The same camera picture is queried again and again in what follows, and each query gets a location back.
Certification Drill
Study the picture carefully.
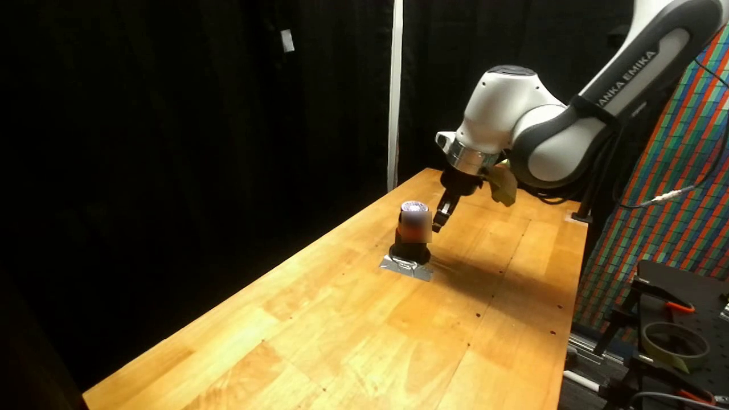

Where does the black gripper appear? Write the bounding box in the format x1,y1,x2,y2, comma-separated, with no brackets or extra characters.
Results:
431,168,483,233

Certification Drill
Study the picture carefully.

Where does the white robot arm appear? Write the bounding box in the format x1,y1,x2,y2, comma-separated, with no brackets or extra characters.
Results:
431,0,728,233

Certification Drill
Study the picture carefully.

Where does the white vertical pole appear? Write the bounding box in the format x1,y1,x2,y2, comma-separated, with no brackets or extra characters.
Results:
388,0,404,188

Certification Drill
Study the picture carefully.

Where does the colourful striped fabric panel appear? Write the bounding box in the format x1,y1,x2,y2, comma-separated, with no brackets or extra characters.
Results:
574,28,729,331

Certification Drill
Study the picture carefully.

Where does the black side cart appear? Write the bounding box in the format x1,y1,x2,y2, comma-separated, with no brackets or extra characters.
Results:
559,263,729,410

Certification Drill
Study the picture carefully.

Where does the roll of tape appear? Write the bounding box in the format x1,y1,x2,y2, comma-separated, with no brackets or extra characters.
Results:
641,321,711,373

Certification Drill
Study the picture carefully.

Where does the small white wall tag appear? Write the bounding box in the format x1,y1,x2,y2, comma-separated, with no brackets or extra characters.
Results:
281,30,297,53

